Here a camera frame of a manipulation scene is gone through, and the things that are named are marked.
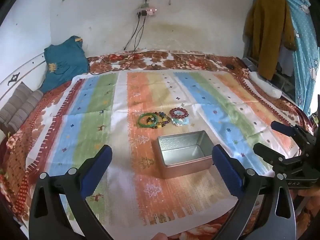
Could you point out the grey striped pillow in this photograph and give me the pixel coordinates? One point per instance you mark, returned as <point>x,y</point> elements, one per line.
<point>20,105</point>

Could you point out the striped colourful mat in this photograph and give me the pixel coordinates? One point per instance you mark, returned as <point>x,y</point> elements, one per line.
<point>125,180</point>

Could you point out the grey metal frame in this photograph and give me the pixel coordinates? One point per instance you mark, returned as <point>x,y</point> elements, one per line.
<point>248,63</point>

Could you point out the blue dotted curtain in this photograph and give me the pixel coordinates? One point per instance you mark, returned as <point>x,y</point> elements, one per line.
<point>303,42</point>

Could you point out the teal garment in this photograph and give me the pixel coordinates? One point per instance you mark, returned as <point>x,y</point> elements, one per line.
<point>65,60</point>

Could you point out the mustard jacket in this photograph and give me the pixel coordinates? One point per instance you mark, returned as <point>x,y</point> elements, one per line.
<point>267,30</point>

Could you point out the white rolled cloth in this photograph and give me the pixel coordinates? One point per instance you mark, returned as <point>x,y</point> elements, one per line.
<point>265,85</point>

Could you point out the silver metal tin box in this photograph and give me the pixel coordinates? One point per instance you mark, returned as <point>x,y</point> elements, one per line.
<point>185,155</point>

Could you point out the person's right hand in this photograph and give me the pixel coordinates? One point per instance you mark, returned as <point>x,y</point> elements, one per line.
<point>310,193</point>

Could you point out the white power strip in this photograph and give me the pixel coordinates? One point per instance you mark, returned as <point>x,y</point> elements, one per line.
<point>150,12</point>

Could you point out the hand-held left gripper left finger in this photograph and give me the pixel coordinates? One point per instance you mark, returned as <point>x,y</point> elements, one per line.
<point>97,172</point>

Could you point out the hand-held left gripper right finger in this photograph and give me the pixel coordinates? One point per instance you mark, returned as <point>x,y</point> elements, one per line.
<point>226,172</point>

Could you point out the green jade bangle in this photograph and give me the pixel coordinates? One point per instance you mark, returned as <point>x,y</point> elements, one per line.
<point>139,120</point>

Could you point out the pale grey garment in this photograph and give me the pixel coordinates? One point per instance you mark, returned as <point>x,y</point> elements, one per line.
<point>286,60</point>

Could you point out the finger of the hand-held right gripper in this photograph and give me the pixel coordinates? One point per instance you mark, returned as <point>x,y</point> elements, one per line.
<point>282,127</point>
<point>267,152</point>

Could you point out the white bed headboard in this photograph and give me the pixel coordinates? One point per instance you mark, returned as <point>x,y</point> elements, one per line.
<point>25,72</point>

